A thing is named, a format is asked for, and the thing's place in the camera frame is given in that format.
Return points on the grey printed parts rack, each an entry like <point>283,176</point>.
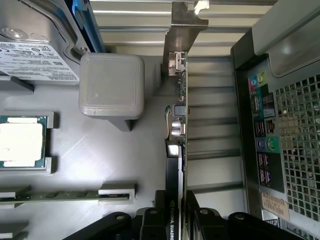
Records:
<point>82,155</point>

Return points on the blue disk caddy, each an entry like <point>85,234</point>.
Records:
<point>87,25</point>

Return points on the brown paper sticker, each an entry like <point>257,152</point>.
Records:
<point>275,206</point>

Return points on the silver hard disk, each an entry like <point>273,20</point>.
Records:
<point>30,50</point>

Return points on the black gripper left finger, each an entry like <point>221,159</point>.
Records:
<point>155,225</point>

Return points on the RAM stick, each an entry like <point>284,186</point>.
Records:
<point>50,196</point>

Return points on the open PC case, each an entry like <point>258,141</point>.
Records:
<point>250,125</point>

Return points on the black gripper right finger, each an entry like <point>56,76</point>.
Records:
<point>200,225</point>

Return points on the CPU chip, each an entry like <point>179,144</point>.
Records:
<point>20,142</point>

